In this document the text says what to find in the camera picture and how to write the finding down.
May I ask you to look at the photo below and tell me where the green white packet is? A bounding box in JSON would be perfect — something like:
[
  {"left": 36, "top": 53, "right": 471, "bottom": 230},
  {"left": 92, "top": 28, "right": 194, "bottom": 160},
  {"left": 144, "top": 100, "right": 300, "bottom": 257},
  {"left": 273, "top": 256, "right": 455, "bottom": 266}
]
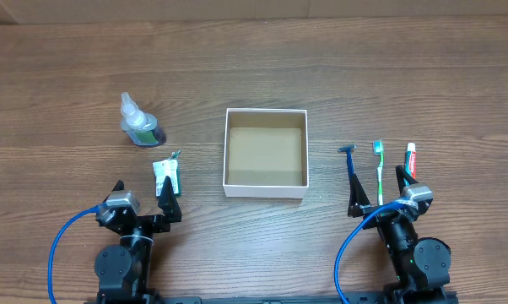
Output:
[{"left": 152, "top": 150, "right": 182, "bottom": 197}]

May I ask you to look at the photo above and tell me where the right blue cable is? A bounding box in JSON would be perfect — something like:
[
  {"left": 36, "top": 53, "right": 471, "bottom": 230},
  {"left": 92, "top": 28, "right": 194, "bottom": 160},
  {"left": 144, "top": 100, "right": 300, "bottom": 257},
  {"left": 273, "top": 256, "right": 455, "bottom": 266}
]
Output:
[{"left": 333, "top": 199, "right": 411, "bottom": 304}]

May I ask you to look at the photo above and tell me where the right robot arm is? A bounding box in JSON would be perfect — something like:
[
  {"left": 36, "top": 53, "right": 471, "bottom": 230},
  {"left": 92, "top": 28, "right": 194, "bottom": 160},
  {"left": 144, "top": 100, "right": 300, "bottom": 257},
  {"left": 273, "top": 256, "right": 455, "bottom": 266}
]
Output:
[{"left": 346, "top": 166, "right": 458, "bottom": 303}]

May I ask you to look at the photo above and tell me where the blue disposable razor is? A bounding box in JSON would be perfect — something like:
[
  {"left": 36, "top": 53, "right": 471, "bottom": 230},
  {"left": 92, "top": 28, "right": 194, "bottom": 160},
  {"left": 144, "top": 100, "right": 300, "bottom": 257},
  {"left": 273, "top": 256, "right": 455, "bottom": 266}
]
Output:
[{"left": 338, "top": 144, "right": 356, "bottom": 179}]

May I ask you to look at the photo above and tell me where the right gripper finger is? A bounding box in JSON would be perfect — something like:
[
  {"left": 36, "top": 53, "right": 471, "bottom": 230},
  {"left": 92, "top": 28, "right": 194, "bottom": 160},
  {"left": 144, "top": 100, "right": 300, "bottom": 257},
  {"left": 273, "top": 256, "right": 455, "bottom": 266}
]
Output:
[
  {"left": 396, "top": 165, "right": 418, "bottom": 187},
  {"left": 348, "top": 174, "right": 371, "bottom": 218}
]

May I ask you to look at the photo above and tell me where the left blue cable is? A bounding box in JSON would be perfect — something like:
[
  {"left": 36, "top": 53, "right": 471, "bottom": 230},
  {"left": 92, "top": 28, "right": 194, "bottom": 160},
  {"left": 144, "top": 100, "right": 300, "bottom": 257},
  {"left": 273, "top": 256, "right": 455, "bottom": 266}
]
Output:
[{"left": 46, "top": 204, "right": 107, "bottom": 304}]

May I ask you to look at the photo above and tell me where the green white toothbrush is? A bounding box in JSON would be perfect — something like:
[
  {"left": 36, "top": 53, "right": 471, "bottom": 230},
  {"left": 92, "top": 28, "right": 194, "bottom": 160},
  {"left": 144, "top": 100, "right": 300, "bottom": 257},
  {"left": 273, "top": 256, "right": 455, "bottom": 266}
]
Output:
[{"left": 373, "top": 139, "right": 384, "bottom": 205}]

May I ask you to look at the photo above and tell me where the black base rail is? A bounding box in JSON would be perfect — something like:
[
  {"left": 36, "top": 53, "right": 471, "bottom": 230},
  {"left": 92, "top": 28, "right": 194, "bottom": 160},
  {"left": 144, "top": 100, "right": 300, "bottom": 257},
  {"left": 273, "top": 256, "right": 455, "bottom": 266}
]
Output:
[{"left": 84, "top": 290, "right": 460, "bottom": 304}]

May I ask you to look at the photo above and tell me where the blue cable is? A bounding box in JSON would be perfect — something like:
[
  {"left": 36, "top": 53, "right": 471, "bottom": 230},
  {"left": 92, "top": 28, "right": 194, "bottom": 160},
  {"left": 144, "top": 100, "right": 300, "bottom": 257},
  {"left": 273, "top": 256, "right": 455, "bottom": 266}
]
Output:
[
  {"left": 333, "top": 199, "right": 411, "bottom": 304},
  {"left": 46, "top": 204, "right": 107, "bottom": 304}
]

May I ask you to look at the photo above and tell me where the open cardboard box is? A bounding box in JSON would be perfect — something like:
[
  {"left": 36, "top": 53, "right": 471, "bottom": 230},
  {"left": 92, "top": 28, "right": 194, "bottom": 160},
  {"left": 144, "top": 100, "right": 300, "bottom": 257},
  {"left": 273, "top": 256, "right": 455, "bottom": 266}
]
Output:
[{"left": 222, "top": 108, "right": 310, "bottom": 199}]

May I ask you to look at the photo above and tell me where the Colgate toothpaste tube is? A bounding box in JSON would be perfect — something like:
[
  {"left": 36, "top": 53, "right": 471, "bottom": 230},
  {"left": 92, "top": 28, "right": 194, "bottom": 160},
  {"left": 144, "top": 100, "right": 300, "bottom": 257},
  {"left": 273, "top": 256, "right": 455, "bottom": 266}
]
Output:
[{"left": 404, "top": 143, "right": 416, "bottom": 178}]

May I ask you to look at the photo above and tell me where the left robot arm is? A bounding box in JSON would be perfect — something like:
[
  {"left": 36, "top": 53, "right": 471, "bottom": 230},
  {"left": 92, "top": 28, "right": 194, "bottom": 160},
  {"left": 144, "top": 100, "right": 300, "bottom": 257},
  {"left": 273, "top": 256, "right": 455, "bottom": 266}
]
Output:
[{"left": 95, "top": 176, "right": 182, "bottom": 303}]

